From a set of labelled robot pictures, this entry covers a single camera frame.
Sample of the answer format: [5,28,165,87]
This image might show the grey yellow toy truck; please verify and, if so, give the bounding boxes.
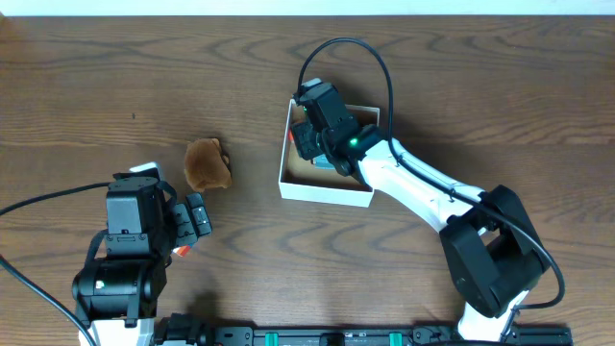
[311,155,334,170]

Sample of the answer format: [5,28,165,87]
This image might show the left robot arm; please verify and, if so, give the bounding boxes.
[72,174,212,345]

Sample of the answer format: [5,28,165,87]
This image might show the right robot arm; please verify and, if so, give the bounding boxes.
[290,79,550,341]

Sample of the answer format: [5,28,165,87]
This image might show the white cardboard box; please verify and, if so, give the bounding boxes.
[278,99,374,208]

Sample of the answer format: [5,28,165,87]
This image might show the brown plush toy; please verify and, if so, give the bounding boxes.
[184,138,232,192]

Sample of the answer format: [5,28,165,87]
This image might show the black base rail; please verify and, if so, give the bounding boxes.
[153,314,574,346]

